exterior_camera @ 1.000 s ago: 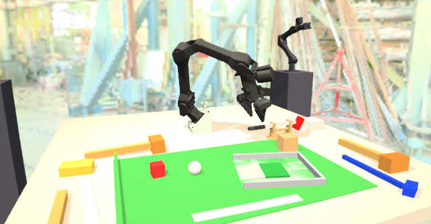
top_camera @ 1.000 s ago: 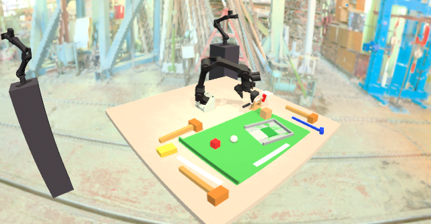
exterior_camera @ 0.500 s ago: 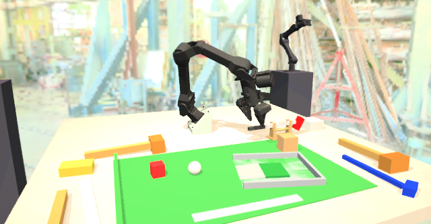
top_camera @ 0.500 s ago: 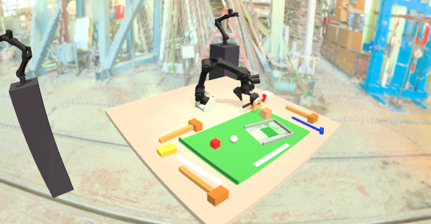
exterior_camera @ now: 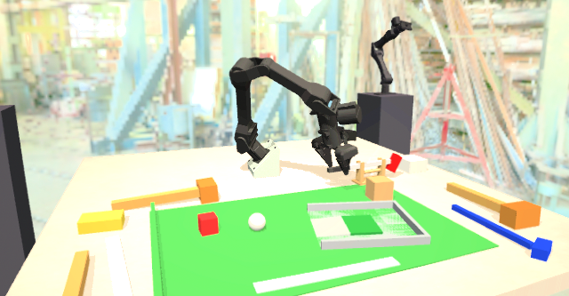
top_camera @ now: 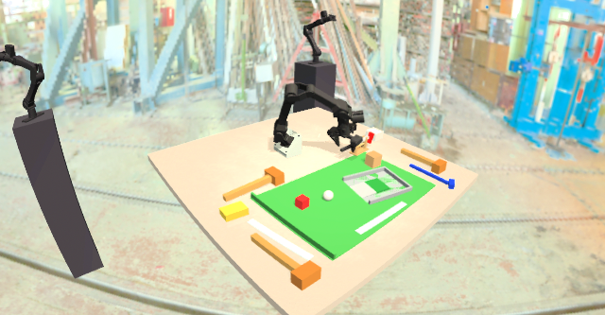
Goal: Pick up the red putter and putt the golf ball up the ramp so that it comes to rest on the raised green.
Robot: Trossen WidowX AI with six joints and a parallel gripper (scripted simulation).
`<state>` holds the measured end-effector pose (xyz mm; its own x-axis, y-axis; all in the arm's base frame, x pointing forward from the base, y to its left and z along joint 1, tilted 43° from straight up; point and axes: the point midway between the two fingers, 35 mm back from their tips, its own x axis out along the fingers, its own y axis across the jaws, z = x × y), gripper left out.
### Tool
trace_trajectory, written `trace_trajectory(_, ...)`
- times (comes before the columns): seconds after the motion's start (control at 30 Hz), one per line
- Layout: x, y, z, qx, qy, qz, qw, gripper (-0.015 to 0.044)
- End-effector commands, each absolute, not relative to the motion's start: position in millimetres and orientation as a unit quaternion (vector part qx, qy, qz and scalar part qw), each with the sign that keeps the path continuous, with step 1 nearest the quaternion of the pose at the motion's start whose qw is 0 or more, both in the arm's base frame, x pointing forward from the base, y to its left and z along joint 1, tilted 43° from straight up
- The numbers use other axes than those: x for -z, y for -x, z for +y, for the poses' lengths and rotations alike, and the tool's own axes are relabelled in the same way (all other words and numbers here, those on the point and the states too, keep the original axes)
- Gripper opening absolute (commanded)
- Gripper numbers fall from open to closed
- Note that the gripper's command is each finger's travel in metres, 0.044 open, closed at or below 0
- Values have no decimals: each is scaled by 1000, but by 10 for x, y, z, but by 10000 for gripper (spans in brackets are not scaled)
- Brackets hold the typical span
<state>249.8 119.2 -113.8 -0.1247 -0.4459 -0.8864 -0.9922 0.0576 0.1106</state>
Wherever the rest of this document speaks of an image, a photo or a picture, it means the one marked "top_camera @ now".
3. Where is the red cube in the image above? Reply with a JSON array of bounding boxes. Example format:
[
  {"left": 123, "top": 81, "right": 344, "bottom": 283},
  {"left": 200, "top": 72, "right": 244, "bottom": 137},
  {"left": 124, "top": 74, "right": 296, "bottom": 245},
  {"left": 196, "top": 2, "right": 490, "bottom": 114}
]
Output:
[{"left": 295, "top": 194, "right": 310, "bottom": 210}]

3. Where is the white flat strip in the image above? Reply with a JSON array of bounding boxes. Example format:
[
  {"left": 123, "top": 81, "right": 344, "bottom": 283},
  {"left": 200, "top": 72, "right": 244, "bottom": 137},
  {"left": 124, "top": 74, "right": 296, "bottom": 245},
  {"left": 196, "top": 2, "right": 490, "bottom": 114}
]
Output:
[
  {"left": 355, "top": 202, "right": 406, "bottom": 235},
  {"left": 247, "top": 219, "right": 314, "bottom": 261}
]

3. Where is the white ball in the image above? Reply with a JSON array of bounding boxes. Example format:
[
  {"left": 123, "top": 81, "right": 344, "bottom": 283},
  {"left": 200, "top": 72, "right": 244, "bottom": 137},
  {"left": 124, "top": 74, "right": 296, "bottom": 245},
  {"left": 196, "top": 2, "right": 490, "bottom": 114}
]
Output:
[{"left": 323, "top": 190, "right": 333, "bottom": 201}]

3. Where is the orange mallet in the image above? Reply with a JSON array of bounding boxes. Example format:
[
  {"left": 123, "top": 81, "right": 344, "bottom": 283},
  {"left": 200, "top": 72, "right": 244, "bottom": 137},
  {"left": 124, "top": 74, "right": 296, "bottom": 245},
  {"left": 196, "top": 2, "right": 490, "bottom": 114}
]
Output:
[
  {"left": 251, "top": 233, "right": 321, "bottom": 290},
  {"left": 401, "top": 149, "right": 447, "bottom": 175},
  {"left": 222, "top": 166, "right": 285, "bottom": 202}
]

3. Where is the yellow rectangular block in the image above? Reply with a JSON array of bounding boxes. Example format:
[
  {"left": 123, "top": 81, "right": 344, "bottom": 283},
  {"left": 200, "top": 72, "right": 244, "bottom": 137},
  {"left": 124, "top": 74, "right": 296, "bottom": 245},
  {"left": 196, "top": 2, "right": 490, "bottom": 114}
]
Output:
[{"left": 218, "top": 201, "right": 249, "bottom": 222}]

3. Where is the blue putter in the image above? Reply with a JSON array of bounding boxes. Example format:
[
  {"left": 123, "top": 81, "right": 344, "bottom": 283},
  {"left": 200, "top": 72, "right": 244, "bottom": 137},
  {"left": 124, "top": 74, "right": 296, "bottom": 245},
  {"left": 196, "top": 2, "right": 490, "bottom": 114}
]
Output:
[{"left": 409, "top": 164, "right": 455, "bottom": 190}]

